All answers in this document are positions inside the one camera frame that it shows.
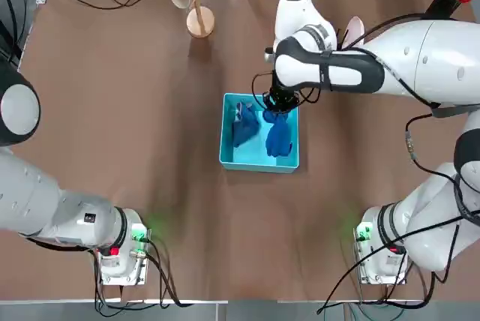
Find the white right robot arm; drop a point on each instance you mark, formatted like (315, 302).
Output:
(412, 58)

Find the bright blue square rag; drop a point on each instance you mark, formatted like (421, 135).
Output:
(279, 137)

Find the wooden mug stand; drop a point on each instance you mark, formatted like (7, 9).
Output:
(200, 21)

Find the dark blue square rag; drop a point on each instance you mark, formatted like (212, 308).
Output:
(245, 126)

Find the cyan plastic box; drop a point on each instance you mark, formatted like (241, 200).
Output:
(258, 166)

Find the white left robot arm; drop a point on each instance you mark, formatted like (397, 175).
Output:
(33, 193)

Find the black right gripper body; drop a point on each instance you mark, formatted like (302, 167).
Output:
(281, 98)

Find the pale round plate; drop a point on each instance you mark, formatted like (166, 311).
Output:
(354, 30)

